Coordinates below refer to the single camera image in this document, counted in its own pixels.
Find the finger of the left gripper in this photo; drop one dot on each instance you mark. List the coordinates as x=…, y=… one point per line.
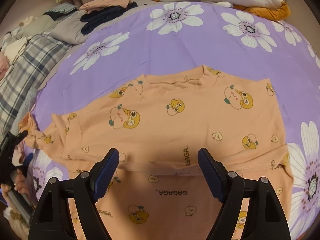
x=26, y=162
x=16, y=139

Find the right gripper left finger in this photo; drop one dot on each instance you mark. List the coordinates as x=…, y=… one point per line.
x=52, y=218

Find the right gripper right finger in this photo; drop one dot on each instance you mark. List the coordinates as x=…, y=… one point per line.
x=265, y=216

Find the orange cartoon print shirt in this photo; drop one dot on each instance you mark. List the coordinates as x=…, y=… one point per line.
x=158, y=124

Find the left hand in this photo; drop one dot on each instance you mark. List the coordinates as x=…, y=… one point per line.
x=20, y=186

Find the plaid blanket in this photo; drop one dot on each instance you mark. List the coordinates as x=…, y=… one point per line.
x=42, y=53

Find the grey pillow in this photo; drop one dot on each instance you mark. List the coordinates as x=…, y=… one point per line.
x=67, y=29

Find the navy blue garment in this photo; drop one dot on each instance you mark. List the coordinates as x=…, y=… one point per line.
x=96, y=18

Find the pink folded garment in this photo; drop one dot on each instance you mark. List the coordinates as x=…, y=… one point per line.
x=97, y=5

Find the purple floral bedsheet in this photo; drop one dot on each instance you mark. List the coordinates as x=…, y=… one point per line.
x=177, y=37

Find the orange mustard cloth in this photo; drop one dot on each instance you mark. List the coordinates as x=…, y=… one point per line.
x=282, y=13

